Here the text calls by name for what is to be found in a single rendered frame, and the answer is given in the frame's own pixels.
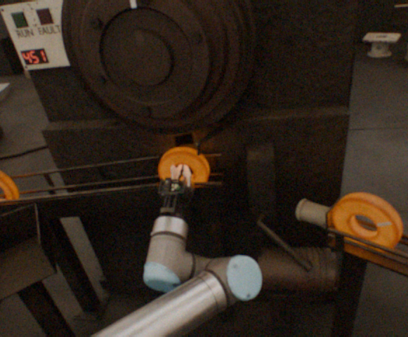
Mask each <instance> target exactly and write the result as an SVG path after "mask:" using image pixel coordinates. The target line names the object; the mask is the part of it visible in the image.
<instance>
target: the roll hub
mask: <svg viewBox="0 0 408 337"><path fill-rule="evenodd" d="M135 1H136V8H132V7H131V2H130V0H102V1H101V2H100V3H99V4H98V5H97V6H96V7H95V9H94V10H93V12H92V14H91V15H90V18H89V19H88V22H87V25H86V29H85V32H84V54H85V58H86V62H87V65H88V68H89V71H90V73H91V75H92V77H93V79H94V81H95V80H96V76H97V75H102V76H103V77H104V78H105V84H104V85H103V86H98V85H97V84H96V85H97V86H98V88H99V89H100V90H101V91H102V92H103V94H104V95H105V96H106V97H108V98H109V99H110V100H111V101H112V102H114V103H115V104H116V105H118V106H120V107H121V108H123V109H124V110H126V111H128V112H131V113H133V114H137V115H139V116H142V117H153V118H157V117H167V116H171V115H173V114H177V113H179V112H181V111H183V110H184V109H186V108H187V107H189V106H190V105H191V104H192V103H193V102H194V101H195V100H196V99H197V98H198V97H199V95H200V93H201V92H202V90H203V89H204V86H205V85H206V82H207V79H208V75H209V72H210V69H211V59H212V50H211V41H210V38H209V33H208V31H207V29H206V25H205V23H204V21H203V19H202V17H201V16H200V15H199V14H198V12H197V11H196V10H195V9H194V7H193V6H192V5H191V4H190V3H189V2H188V1H186V0H150V3H149V4H145V5H142V4H141V2H140V1H139V0H135ZM92 18H98V19H99V21H101V23H102V25H101V28H100V29H95V30H93V29H92V28H91V27H90V21H91V19H92ZM195 31H199V33H200V34H201V36H202V38H201V40H200V42H199V43H198V44H193V43H192V42H191V40H190V39H189V38H190V35H191V32H195ZM188 88H194V89H195V90H196V92H197V94H196V96H195V98H188V97H187V96H186V91H187V89H188ZM142 106H147V107H148V108H149V109H150V113H149V115H148V116H143V115H142V114H141V113H140V109H141V107H142Z"/></svg>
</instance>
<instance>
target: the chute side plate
mask: <svg viewBox="0 0 408 337"><path fill-rule="evenodd" d="M195 187H196V191H195V195H194V199H192V201H191V205H190V206H188V209H200V208H199V201H216V202H217V205H218V209H223V201H222V195H221V187H220V186H195ZM158 191H159V188H158V187H151V188H144V189H137V190H126V191H119V192H107V193H100V194H89V195H82V196H75V197H63V198H57V199H45V200H39V201H26V202H20V203H7V204H0V216H1V215H3V214H5V213H8V212H11V211H14V210H17V209H20V208H22V207H24V206H27V205H32V204H35V203H37V206H38V207H39V209H40V211H41V212H42V214H45V215H46V217H47V219H54V218H69V217H77V216H91V215H99V214H100V215H107V214H115V213H129V212H136V211H151V210H160V209H161V208H164V204H163V202H162V200H161V198H160V196H159V194H158Z"/></svg>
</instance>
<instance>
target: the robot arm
mask: <svg viewBox="0 0 408 337"><path fill-rule="evenodd" d="M183 171H184V172H183ZM182 172H183V179H182V180H180V179H181V177H182V176H181V174H182ZM161 186H162V190H160V189H161ZM195 191H196V187H195V183H194V181H193V179H192V175H191V172H190V170H189V167H188V166H187V165H185V164H180V165H179V166H178V167H177V168H176V167H175V166H174V165H172V166H171V177H169V178H165V180H164V179H163V178H161V182H160V186H159V191H158V194H159V196H160V198H161V200H162V202H163V204H164V208H161V211H160V213H161V215H160V216H159V218H158V219H156V220H155V221H154V227H153V231H152V232H151V233H150V235H151V236H152V237H151V240H150V247H149V250H148V254H147V260H146V264H145V266H144V270H145V271H144V280H145V283H146V284H147V285H148V286H149V287H151V288H152V289H155V290H158V291H163V292H166V294H164V295H163V296H161V297H159V298H158V299H156V300H154V301H152V302H151V303H149V304H148V305H146V306H144V307H143V308H141V309H139V310H137V311H134V312H132V313H131V314H129V315H127V316H125V317H124V318H122V319H120V320H119V321H117V322H115V323H114V324H111V325H110V326H109V327H107V328H106V329H103V330H102V331H100V332H98V333H95V334H93V335H92V336H90V337H183V336H184V335H185V334H187V333H189V332H190V331H191V330H193V329H194V328H196V327H197V326H199V325H200V324H202V323H203V322H205V321H206V320H207V319H208V318H210V317H213V316H214V315H216V314H217V313H219V312H222V311H224V310H225V309H226V308H228V307H230V306H231V305H233V304H234V303H236V302H237V301H239V300H250V299H252V298H254V297H256V296H257V295H258V293H259V291H260V290H261V286H262V274H261V270H260V268H259V266H258V264H257V263H256V262H255V261H254V260H253V259H252V258H250V257H248V256H241V255H237V256H233V257H226V258H211V259H208V258H204V257H201V256H198V255H195V254H193V253H189V252H187V251H185V247H186V242H187V233H188V224H187V223H186V220H187V219H188V218H191V213H192V210H188V206H190V205H191V201H192V199H194V195H195Z"/></svg>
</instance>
